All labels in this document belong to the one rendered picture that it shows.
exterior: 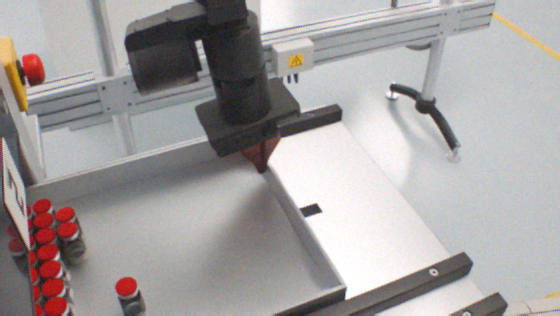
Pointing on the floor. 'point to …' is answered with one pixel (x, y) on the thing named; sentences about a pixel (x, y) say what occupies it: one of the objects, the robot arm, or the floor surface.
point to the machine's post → (32, 173)
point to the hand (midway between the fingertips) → (259, 165)
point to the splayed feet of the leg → (430, 116)
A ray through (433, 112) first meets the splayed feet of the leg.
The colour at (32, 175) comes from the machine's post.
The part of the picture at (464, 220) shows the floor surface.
